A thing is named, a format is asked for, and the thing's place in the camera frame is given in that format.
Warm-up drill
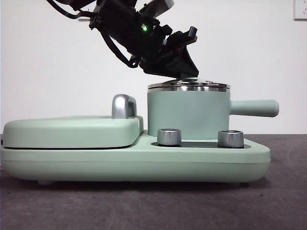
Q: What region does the glass pot lid green knob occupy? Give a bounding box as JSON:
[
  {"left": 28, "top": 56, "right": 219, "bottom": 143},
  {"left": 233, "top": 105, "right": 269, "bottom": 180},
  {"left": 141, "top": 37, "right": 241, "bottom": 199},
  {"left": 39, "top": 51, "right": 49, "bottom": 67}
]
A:
[{"left": 147, "top": 76, "right": 230, "bottom": 90}]

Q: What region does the white wall socket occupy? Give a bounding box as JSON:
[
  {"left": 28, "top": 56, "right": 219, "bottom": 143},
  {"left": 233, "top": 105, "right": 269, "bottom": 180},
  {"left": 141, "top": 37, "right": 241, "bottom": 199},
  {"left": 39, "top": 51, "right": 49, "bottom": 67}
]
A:
[{"left": 294, "top": 0, "right": 307, "bottom": 21}]

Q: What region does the mint green handled pot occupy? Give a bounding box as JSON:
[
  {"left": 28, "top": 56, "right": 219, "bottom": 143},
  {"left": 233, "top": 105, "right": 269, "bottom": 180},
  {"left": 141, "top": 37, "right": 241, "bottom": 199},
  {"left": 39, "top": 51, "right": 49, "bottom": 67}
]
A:
[{"left": 146, "top": 86, "right": 280, "bottom": 142}]

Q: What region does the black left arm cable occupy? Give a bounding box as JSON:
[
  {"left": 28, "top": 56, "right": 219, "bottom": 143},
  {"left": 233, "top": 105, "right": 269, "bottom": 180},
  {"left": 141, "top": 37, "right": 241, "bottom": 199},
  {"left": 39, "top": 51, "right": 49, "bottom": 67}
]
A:
[{"left": 47, "top": 0, "right": 143, "bottom": 70}]

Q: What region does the silver control knob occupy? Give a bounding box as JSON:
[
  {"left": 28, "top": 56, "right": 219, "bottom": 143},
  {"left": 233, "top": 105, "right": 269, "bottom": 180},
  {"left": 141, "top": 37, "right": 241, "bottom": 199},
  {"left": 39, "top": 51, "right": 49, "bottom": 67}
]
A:
[
  {"left": 217, "top": 129, "right": 245, "bottom": 148},
  {"left": 157, "top": 128, "right": 182, "bottom": 146}
]

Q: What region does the mint green griddle lid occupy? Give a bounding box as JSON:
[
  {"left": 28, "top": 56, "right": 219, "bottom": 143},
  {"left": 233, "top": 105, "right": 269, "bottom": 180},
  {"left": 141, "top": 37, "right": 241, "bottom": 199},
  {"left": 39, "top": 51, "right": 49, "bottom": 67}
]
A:
[{"left": 2, "top": 94, "right": 145, "bottom": 149}]

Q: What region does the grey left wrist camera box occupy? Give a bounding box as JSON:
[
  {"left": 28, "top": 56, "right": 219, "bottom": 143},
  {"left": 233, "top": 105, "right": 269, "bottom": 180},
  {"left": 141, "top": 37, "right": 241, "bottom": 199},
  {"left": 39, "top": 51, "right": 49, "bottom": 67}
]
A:
[{"left": 138, "top": 0, "right": 175, "bottom": 15}]

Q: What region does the mint green breakfast machine base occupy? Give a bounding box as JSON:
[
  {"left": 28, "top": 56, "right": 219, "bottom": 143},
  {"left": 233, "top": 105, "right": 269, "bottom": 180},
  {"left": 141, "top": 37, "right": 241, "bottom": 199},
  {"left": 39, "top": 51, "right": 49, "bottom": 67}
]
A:
[{"left": 0, "top": 130, "right": 272, "bottom": 187}]

